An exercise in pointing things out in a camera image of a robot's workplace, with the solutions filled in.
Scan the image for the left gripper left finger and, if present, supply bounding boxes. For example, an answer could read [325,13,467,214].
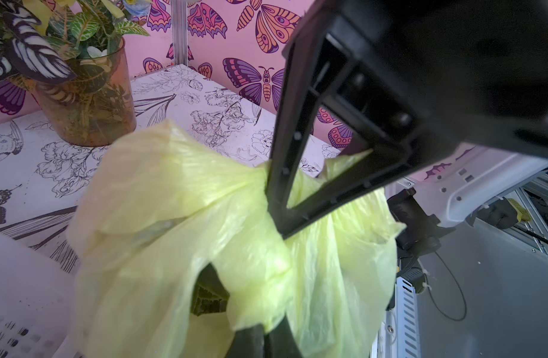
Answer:
[225,325,264,358]

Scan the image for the yellow-green plastic bag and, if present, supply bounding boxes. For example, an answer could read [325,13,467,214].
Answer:
[67,121,405,357]

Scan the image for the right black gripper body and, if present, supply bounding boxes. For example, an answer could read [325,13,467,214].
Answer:
[342,1,548,158]

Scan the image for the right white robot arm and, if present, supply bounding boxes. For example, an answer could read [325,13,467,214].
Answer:
[266,1,548,256]

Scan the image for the white perforated plastic basket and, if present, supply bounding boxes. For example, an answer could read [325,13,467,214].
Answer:
[0,233,81,357]

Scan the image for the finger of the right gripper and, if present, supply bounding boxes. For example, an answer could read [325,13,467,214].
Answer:
[266,1,459,239]

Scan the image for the potted plant with yellow-green leaves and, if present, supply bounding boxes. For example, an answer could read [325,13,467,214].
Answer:
[0,1,145,147]

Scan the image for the pineapple nearer basket front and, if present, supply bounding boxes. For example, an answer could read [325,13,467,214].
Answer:
[191,264,229,316]

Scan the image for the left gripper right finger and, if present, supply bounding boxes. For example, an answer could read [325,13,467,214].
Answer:
[264,316,302,358]

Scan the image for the aluminium front rail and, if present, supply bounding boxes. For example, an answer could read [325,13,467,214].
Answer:
[369,277,422,358]

